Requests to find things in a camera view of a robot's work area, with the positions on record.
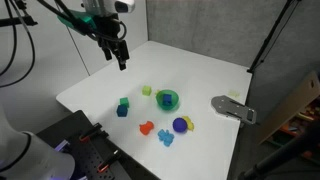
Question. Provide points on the black tripod stand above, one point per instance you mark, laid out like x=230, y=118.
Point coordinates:
x=271, y=33

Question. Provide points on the grey metal bracket plate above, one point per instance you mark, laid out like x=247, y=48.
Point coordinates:
x=233, y=109

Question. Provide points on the black perforated base board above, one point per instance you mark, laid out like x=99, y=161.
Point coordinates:
x=76, y=128

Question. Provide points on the yellow toy figure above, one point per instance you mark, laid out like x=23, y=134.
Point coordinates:
x=190, y=124

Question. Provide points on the orange toy figure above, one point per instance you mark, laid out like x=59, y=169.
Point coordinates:
x=146, y=128

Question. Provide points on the light blue toy figure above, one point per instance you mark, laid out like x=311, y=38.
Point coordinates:
x=166, y=137

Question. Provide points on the black clamp orange tips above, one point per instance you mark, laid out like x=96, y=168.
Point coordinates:
x=108, y=161
x=91, y=132

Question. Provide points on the lime green building block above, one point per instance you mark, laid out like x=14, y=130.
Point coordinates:
x=146, y=90

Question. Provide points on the black stand pole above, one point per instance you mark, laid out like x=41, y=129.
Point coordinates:
x=283, y=155

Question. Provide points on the green translucent bowl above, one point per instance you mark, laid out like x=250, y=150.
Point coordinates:
x=172, y=106

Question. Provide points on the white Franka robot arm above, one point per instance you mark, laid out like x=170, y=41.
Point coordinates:
x=30, y=156

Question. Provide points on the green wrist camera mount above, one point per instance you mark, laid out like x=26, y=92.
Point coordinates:
x=81, y=18

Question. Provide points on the wooden toy shelf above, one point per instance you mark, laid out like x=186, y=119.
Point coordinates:
x=293, y=106

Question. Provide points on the dark blue building block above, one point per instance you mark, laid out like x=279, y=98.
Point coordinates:
x=122, y=111

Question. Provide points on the purple ball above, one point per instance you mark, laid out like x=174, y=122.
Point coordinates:
x=180, y=125

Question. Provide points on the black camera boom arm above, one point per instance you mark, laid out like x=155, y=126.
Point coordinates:
x=16, y=21

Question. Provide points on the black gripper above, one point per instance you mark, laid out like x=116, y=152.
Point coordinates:
x=109, y=30

